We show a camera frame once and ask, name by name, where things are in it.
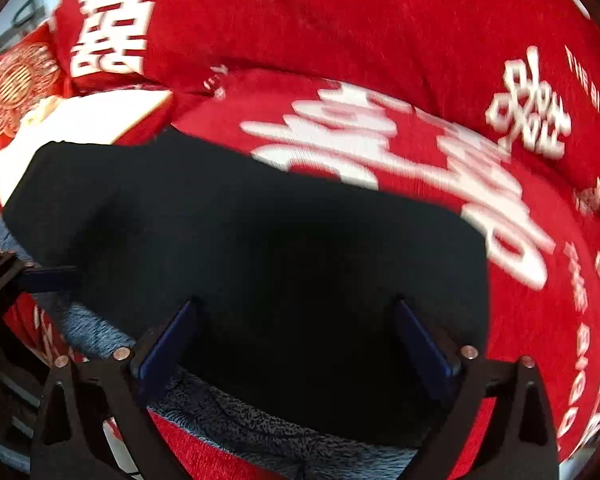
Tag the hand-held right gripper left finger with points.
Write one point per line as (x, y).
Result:
(167, 350)

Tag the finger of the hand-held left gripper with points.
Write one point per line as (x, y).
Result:
(50, 278)

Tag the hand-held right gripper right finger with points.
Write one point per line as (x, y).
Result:
(425, 350)

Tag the black pants with blue lining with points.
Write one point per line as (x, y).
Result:
(280, 285)

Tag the white cloth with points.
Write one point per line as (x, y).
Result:
(90, 115)

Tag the red cushion with gold ornament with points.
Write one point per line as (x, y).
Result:
(15, 85)

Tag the red printed blanket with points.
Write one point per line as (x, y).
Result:
(380, 60)

